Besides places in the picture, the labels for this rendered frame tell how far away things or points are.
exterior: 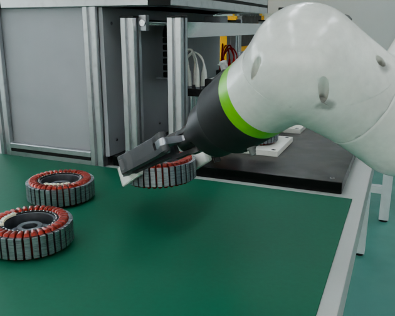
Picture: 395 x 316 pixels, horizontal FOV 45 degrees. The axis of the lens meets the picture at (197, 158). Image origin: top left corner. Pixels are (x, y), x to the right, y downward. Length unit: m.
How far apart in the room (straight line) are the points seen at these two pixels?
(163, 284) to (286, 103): 0.25
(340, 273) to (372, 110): 0.23
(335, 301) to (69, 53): 0.72
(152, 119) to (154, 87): 0.08
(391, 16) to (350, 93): 5.92
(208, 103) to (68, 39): 0.56
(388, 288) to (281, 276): 1.60
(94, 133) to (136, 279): 0.50
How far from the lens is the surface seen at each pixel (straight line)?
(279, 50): 0.42
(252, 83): 0.45
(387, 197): 2.78
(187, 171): 0.71
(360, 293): 2.09
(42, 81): 1.09
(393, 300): 2.09
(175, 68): 0.92
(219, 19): 1.28
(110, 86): 1.00
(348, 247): 0.68
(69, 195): 0.80
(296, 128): 1.25
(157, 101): 1.18
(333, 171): 0.93
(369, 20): 6.36
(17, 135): 1.16
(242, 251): 0.64
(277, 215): 0.75
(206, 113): 0.53
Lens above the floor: 1.03
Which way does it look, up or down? 15 degrees down
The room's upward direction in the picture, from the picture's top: straight up
